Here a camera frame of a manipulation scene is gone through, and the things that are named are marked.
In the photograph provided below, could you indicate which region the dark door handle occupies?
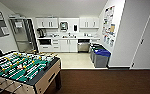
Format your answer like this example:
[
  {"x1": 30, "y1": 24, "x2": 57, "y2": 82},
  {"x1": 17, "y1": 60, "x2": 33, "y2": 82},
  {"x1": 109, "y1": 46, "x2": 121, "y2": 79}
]
[{"x1": 139, "y1": 38, "x2": 145, "y2": 46}]

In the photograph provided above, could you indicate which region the white wide drawer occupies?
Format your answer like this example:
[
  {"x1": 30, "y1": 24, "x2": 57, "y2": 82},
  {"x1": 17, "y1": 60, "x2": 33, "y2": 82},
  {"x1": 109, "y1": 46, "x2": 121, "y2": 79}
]
[{"x1": 38, "y1": 45, "x2": 53, "y2": 53}]

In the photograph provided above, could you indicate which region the stainless steel refrigerator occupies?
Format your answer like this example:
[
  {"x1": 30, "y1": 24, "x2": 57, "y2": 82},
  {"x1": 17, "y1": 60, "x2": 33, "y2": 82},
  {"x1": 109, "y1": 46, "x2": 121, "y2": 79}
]
[{"x1": 8, "y1": 16, "x2": 39, "y2": 54}]

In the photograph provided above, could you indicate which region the black coffee machine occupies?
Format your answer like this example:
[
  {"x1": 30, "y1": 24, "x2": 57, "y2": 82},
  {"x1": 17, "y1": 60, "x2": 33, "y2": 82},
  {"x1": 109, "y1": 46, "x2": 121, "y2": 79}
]
[{"x1": 36, "y1": 28, "x2": 47, "y2": 39}]

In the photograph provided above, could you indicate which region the grey bin with green lid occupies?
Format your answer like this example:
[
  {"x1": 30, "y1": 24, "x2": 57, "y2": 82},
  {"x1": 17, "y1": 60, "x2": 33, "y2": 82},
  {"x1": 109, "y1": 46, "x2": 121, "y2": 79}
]
[{"x1": 90, "y1": 46, "x2": 107, "y2": 64}]

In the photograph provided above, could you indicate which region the brown cork board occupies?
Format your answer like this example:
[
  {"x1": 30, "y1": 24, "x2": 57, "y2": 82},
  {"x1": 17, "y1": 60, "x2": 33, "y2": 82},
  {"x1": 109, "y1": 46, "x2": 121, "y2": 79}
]
[{"x1": 109, "y1": 23, "x2": 116, "y2": 34}]

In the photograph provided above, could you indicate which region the large multicolour wall poster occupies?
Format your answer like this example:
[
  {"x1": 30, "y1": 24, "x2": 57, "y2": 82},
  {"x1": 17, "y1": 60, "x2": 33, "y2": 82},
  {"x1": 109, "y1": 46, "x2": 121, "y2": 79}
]
[{"x1": 101, "y1": 5, "x2": 116, "y2": 38}]

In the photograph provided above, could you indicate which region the small green wall sign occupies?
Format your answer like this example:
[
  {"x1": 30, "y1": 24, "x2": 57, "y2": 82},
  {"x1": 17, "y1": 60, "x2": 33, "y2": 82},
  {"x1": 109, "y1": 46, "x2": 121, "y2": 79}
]
[{"x1": 106, "y1": 35, "x2": 111, "y2": 45}]

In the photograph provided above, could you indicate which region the grey bin with blue lid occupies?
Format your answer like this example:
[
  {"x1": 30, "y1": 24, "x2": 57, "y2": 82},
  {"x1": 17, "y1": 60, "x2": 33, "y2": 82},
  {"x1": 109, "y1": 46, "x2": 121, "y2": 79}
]
[{"x1": 93, "y1": 49, "x2": 112, "y2": 69}]

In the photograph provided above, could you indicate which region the chrome sink faucet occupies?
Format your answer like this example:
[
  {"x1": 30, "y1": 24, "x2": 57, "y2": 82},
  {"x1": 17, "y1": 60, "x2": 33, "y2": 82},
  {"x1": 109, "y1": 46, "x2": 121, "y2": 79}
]
[{"x1": 67, "y1": 31, "x2": 73, "y2": 37}]

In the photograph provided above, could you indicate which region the white two-door base cabinet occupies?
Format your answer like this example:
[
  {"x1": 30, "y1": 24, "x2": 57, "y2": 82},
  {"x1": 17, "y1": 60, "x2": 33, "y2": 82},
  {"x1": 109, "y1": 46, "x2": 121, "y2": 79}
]
[{"x1": 59, "y1": 38, "x2": 79, "y2": 53}]

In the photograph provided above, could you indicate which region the white drawer unit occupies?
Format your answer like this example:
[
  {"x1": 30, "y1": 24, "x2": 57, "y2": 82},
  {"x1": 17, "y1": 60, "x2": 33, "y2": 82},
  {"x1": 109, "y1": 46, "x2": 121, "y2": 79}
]
[
  {"x1": 51, "y1": 38, "x2": 61, "y2": 52},
  {"x1": 90, "y1": 37, "x2": 102, "y2": 46}
]

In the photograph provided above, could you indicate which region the black built-in microwave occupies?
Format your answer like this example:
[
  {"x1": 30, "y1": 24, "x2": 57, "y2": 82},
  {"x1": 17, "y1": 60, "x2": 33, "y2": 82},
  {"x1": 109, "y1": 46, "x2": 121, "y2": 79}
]
[{"x1": 38, "y1": 38, "x2": 53, "y2": 46}]

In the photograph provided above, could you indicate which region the white door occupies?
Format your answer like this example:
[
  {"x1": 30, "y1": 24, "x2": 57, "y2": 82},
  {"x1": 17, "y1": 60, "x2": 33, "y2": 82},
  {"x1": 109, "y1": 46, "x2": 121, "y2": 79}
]
[{"x1": 130, "y1": 4, "x2": 150, "y2": 70}]

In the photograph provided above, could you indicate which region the white paper notice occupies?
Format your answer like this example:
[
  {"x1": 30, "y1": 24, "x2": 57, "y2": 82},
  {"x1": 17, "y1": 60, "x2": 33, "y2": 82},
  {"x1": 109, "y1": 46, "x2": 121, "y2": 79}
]
[{"x1": 14, "y1": 21, "x2": 24, "y2": 29}]

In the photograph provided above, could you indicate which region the stainless steel dishwasher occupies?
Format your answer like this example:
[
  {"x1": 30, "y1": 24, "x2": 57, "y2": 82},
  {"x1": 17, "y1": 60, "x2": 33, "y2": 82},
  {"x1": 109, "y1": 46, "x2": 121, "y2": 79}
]
[{"x1": 77, "y1": 38, "x2": 92, "y2": 54}]

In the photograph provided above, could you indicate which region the foosball table with wooden handles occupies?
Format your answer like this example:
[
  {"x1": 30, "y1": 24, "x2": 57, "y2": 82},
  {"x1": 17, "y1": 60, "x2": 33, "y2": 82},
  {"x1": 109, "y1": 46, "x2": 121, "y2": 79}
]
[{"x1": 0, "y1": 50, "x2": 63, "y2": 94}]

